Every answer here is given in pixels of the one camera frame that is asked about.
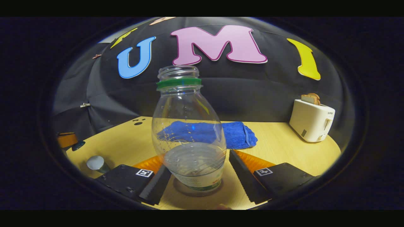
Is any teal teacup with white inside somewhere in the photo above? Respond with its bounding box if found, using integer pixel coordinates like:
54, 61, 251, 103
86, 155, 111, 174

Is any blue towel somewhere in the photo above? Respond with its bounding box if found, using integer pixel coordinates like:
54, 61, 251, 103
157, 121, 258, 150

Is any white toaster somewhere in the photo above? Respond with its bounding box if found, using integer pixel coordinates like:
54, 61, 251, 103
289, 99, 336, 143

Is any clear plastic water bottle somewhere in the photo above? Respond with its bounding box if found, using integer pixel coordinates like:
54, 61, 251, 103
151, 65, 227, 192

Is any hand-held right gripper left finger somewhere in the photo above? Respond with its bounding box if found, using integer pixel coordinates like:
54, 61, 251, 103
96, 154, 172, 206

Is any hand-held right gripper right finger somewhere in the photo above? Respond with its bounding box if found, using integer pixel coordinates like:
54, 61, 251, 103
229, 150, 321, 205

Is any black backdrop cloth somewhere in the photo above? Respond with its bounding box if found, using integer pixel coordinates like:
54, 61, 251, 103
52, 17, 354, 148

